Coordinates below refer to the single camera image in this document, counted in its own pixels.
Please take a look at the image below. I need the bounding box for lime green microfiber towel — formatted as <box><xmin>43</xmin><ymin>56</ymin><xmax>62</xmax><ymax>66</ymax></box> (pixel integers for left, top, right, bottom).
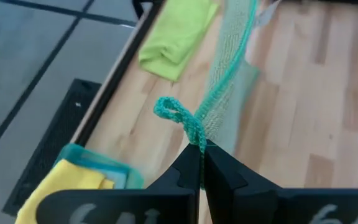
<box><xmin>138</xmin><ymin>0</ymin><xmax>220</xmax><ymax>83</ymax></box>

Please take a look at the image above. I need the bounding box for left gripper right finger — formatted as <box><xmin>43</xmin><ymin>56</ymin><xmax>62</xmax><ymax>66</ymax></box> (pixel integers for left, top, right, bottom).
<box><xmin>204</xmin><ymin>144</ymin><xmax>358</xmax><ymax>224</ymax></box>

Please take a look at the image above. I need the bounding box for black perforated metal panel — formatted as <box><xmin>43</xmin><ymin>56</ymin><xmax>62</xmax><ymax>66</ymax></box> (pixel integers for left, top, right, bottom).
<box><xmin>2</xmin><ymin>78</ymin><xmax>102</xmax><ymax>217</ymax></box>

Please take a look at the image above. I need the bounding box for pale green microfiber towel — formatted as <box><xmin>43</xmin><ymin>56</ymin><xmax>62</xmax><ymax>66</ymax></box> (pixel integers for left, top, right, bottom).
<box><xmin>153</xmin><ymin>0</ymin><xmax>282</xmax><ymax>190</ymax></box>

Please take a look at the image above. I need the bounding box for yellow microfiber towel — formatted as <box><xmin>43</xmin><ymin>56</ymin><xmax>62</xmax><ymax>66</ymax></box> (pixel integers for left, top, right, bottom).
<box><xmin>14</xmin><ymin>159</ymin><xmax>116</xmax><ymax>224</ymax></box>

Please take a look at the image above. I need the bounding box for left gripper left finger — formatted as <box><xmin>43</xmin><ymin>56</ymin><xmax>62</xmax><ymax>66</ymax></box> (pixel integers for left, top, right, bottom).
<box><xmin>37</xmin><ymin>144</ymin><xmax>202</xmax><ymax>224</ymax></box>

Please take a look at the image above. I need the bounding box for translucent teal plastic bin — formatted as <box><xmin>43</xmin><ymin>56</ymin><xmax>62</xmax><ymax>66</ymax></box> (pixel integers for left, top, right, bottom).
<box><xmin>53</xmin><ymin>142</ymin><xmax>145</xmax><ymax>190</ymax></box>

